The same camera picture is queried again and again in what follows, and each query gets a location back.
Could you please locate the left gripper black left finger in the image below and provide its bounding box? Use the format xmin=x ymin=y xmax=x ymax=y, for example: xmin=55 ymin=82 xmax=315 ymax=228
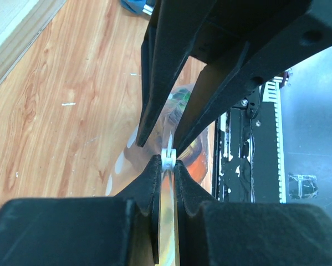
xmin=0 ymin=155 xmax=162 ymax=265

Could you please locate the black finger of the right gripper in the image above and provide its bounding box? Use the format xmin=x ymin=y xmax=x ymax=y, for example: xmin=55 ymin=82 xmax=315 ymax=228
xmin=175 ymin=1 xmax=332 ymax=154
xmin=136 ymin=1 xmax=215 ymax=147

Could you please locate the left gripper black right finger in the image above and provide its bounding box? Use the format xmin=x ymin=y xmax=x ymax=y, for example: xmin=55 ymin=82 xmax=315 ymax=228
xmin=174 ymin=161 xmax=332 ymax=265

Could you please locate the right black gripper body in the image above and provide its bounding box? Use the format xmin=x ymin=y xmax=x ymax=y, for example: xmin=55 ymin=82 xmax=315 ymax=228
xmin=190 ymin=1 xmax=313 ymax=65

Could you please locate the clear zip top bag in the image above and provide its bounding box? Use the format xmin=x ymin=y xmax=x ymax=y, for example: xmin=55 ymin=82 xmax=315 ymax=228
xmin=105 ymin=84 xmax=208 ymax=265

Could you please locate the blue crumpled cloth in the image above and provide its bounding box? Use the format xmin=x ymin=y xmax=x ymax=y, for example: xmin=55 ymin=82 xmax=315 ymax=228
xmin=120 ymin=0 xmax=156 ymax=15

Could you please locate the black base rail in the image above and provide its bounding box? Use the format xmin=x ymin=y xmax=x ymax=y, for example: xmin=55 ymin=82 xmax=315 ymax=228
xmin=212 ymin=72 xmax=288 ymax=203

